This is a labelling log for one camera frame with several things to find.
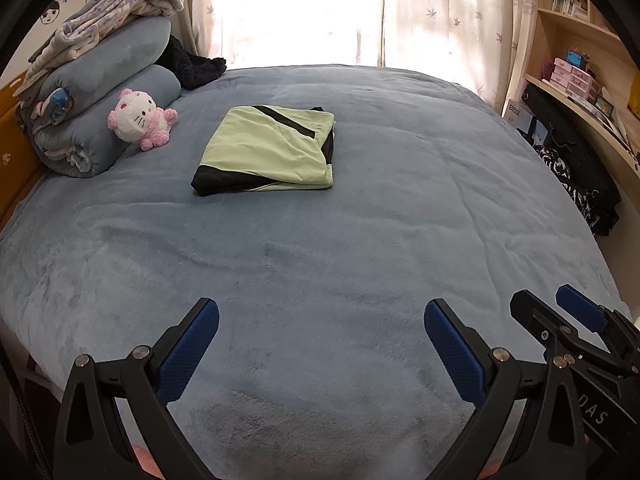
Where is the wooden bookshelf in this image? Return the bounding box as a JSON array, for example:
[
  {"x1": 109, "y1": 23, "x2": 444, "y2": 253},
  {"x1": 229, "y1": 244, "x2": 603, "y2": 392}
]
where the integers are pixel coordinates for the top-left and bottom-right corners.
[{"x1": 502, "y1": 0, "x2": 640, "y2": 181}]

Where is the blue fleece bed blanket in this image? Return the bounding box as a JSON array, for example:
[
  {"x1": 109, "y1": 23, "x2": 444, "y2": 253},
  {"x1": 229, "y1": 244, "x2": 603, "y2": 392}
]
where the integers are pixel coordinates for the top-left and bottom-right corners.
[{"x1": 0, "y1": 65, "x2": 631, "y2": 480}]

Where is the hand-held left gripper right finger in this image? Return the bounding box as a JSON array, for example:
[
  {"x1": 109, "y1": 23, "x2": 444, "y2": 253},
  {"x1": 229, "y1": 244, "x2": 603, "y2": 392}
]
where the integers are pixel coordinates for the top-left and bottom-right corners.
[{"x1": 424, "y1": 298, "x2": 588, "y2": 480}]

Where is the stack of pink boxes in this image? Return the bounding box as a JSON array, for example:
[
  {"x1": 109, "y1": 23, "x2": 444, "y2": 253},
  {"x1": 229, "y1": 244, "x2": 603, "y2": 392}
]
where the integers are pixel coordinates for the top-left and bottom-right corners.
[{"x1": 550, "y1": 57, "x2": 601, "y2": 98}]

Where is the rolled blue quilt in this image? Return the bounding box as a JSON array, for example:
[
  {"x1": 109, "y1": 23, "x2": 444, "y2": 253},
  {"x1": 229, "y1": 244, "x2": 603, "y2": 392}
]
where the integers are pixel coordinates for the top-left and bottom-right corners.
[
  {"x1": 47, "y1": 16, "x2": 173, "y2": 111},
  {"x1": 17, "y1": 65, "x2": 182, "y2": 179}
]

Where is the white box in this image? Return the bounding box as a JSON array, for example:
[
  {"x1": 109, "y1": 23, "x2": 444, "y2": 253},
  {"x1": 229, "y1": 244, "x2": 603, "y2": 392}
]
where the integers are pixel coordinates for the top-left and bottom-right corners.
[{"x1": 502, "y1": 100, "x2": 548, "y2": 143}]

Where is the floral patterned blanket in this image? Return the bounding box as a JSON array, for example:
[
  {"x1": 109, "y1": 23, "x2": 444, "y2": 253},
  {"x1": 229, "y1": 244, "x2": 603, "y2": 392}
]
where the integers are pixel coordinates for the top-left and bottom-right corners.
[{"x1": 22, "y1": 0, "x2": 185, "y2": 86}]

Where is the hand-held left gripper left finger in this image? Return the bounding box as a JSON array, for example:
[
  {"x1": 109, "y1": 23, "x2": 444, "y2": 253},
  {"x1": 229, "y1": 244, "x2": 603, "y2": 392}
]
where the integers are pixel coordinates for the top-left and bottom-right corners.
[{"x1": 52, "y1": 297, "x2": 221, "y2": 480}]

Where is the cartoon figure wall sticker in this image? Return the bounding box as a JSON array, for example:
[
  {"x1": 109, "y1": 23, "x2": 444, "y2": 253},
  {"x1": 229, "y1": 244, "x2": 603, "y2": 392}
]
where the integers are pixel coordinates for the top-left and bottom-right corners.
[{"x1": 40, "y1": 0, "x2": 68, "y2": 26}]

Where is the pink and white plush toy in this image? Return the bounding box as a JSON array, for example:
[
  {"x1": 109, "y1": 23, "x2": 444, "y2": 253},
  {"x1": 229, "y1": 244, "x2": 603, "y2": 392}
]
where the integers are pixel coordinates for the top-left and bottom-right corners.
[{"x1": 107, "y1": 88, "x2": 179, "y2": 152}]

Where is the black bag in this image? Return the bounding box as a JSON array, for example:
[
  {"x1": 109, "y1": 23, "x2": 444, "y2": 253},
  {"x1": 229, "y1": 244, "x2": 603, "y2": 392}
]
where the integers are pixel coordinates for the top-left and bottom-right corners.
[{"x1": 520, "y1": 82, "x2": 623, "y2": 236}]

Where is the row of small books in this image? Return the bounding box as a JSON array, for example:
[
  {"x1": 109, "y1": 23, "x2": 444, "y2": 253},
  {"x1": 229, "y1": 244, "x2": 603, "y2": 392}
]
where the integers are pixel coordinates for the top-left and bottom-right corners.
[{"x1": 552, "y1": 0, "x2": 591, "y2": 21}]

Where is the leaf print curtain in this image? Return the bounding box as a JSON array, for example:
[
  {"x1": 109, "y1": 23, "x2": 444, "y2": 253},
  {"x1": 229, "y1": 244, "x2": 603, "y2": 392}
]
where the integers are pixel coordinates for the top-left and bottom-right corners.
[{"x1": 122, "y1": 0, "x2": 541, "y2": 111}]

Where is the wooden headboard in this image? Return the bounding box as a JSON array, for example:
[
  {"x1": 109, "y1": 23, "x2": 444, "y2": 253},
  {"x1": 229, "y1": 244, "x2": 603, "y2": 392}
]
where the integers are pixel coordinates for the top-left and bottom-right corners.
[{"x1": 0, "y1": 72, "x2": 48, "y2": 231}]

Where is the green and black jacket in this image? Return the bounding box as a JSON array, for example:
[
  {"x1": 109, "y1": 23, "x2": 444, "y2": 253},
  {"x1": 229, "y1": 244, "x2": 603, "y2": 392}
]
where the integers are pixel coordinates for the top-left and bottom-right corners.
[{"x1": 191, "y1": 105, "x2": 336, "y2": 197}]

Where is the black and white patterned garment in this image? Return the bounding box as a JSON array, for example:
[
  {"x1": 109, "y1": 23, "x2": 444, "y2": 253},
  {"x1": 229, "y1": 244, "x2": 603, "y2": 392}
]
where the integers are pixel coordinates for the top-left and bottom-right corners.
[{"x1": 535, "y1": 145, "x2": 601, "y2": 228}]

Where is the black fuzzy cloth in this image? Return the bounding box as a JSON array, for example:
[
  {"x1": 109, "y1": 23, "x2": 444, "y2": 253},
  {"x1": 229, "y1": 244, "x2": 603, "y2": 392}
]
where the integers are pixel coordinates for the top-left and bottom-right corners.
[{"x1": 157, "y1": 35, "x2": 227, "y2": 92}]

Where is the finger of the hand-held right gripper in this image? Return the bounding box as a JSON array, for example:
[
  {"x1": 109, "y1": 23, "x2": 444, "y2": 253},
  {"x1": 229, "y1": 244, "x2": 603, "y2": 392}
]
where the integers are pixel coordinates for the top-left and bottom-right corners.
[
  {"x1": 556, "y1": 284, "x2": 640, "y2": 361},
  {"x1": 509, "y1": 289, "x2": 581, "y2": 367}
]

